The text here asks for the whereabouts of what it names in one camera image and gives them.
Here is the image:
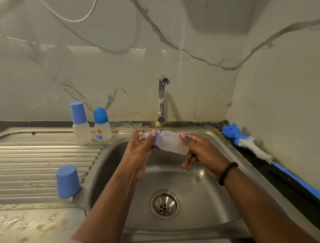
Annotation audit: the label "chrome sink faucet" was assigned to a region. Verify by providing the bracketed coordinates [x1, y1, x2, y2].
[156, 75, 171, 125]

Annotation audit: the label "person's right forearm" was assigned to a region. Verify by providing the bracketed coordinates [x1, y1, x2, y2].
[220, 168, 318, 243]

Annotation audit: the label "blue cylindrical bottle cap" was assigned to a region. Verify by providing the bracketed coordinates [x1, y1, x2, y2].
[55, 165, 82, 200]

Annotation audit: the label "person's left forearm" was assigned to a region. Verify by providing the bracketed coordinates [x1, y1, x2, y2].
[70, 170, 138, 243]

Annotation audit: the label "cartoon print baby bottle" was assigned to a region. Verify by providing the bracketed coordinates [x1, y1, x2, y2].
[93, 107, 113, 143]

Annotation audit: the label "black bead bracelet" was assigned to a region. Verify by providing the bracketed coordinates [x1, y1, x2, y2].
[217, 161, 239, 186]

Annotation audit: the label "blue and white bottle brush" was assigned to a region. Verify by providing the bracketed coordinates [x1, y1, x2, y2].
[221, 123, 320, 200]

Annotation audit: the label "person's left hand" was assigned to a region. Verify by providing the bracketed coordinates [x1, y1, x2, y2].
[121, 129, 160, 182]

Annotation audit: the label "translucent bottle front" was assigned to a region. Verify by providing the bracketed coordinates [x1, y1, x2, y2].
[69, 101, 92, 146]

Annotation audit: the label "metal sink drain strainer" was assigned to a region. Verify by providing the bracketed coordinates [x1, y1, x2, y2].
[148, 189, 182, 220]

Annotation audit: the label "translucent bottle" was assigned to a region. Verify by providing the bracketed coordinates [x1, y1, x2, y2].
[69, 101, 92, 146]
[138, 130, 191, 156]

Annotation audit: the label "white cable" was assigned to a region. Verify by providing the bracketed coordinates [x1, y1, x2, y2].
[39, 0, 98, 23]

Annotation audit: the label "person's right hand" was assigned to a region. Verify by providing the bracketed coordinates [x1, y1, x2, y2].
[179, 133, 232, 180]

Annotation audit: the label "stainless steel sink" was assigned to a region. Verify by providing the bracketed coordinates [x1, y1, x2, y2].
[0, 125, 320, 243]

